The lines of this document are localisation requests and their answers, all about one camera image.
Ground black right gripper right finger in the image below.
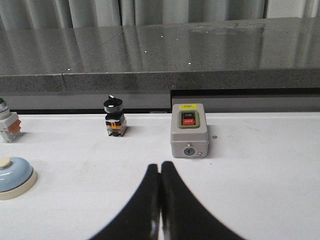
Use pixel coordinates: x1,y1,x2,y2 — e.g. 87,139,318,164
161,161,243,240

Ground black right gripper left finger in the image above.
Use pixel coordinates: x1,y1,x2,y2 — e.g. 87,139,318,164
92,164,160,240

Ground blue and cream desk bell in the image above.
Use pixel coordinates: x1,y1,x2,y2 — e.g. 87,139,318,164
0,157,38,201

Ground grey granite counter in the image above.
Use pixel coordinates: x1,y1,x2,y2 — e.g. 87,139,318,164
0,17,320,113

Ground grey pleated curtain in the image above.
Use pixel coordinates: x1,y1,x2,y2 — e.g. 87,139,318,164
0,0,320,31

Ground grey on-off switch box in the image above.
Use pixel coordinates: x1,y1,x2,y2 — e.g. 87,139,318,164
170,103,209,158

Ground black rotary selector switch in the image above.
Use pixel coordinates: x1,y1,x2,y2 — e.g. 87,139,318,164
103,95,127,137

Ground green pushbutton switch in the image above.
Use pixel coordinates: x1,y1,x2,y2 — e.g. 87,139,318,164
0,98,21,143

